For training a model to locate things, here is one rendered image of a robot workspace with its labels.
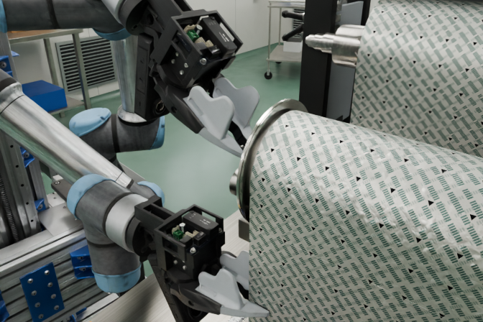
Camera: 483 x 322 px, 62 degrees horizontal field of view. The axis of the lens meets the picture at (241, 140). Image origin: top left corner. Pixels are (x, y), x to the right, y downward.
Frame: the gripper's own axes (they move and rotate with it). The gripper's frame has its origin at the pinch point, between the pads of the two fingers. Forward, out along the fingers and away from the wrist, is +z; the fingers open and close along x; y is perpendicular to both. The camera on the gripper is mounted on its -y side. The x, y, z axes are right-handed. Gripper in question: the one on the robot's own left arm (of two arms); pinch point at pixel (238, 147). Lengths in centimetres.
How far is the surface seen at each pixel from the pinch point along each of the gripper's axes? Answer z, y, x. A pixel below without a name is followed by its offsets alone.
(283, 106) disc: 0.0, 7.1, 1.9
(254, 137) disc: 1.1, 5.8, -3.2
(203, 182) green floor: -30, -190, 142
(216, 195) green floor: -16, -178, 135
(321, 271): 15.1, 3.2, -4.6
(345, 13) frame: -10.3, 5.3, 35.4
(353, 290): 17.8, 5.1, -4.6
